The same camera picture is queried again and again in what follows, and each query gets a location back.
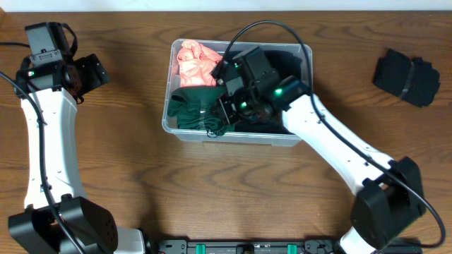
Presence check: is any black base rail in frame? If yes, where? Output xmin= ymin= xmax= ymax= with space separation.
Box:
xmin=152 ymin=239 xmax=344 ymax=254

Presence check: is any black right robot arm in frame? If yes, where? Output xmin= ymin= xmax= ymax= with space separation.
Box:
xmin=217 ymin=75 xmax=426 ymax=253

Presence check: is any dark green garment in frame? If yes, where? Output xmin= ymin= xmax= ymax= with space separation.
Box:
xmin=167 ymin=86 xmax=235 ymax=138

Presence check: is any pink garment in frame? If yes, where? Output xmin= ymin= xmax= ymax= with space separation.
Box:
xmin=177 ymin=40 xmax=222 ymax=87

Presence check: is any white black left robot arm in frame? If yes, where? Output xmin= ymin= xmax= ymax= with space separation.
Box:
xmin=8 ymin=22 xmax=146 ymax=253

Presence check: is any black garment with band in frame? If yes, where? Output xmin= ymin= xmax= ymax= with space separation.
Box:
xmin=373 ymin=49 xmax=441 ymax=108

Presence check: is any clear plastic storage bin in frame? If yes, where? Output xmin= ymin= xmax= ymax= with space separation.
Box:
xmin=162 ymin=39 xmax=312 ymax=147

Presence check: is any navy garment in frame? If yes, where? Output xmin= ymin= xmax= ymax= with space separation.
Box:
xmin=225 ymin=49 xmax=304 ymax=85

